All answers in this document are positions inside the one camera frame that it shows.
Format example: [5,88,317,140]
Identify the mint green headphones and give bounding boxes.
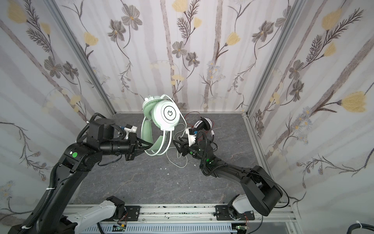
[141,95,180,157]

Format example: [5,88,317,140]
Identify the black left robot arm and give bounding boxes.
[9,113,153,234]

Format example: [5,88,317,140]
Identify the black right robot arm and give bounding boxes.
[172,138,283,216]

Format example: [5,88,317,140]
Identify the white black headphones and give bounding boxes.
[192,117,218,151]

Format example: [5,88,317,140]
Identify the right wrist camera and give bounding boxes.
[185,128,198,147]

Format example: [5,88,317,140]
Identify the red headphone cable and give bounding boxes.
[182,112,215,141]

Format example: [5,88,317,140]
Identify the white slotted cable duct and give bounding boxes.
[81,223,237,234]

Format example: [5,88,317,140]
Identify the black corrugated cable conduit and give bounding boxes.
[346,223,374,234]

